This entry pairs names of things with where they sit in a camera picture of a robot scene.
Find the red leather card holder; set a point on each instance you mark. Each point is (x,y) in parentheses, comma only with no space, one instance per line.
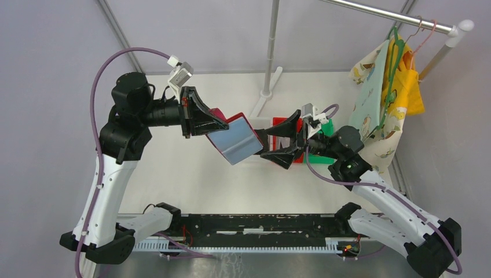
(239,141)

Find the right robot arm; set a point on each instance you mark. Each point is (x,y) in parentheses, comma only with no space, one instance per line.
(431,246)

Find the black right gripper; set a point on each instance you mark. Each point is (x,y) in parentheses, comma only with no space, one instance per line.
(285,157)

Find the green plastic bin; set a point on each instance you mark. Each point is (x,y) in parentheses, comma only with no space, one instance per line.
(327,129)

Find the patterned cream cloth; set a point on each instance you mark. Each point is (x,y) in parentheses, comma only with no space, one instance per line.
(380,130)

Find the white plastic bin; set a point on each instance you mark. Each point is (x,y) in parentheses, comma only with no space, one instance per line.
(258,123)

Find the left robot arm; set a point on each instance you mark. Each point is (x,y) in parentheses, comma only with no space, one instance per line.
(99,236)

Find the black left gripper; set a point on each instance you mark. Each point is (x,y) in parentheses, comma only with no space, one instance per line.
(197,117)

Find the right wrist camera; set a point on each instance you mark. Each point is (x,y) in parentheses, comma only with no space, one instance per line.
(312,119)

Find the small circuit board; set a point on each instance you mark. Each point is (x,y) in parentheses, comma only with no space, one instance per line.
(351,250)

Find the yellow garment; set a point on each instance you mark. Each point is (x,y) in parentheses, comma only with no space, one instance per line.
(406,85)

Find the red plastic bin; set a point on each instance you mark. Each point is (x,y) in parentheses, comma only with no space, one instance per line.
(281,142)

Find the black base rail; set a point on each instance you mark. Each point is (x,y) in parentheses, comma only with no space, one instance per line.
(259,230)

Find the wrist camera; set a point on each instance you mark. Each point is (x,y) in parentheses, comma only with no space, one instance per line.
(312,119)
(180,74)

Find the pink hanger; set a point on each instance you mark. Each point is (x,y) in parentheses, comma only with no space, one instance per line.
(413,52)

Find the green hanger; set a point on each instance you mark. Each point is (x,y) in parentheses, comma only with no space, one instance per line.
(395,58)

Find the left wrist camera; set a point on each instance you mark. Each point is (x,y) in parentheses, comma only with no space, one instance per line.
(180,74)

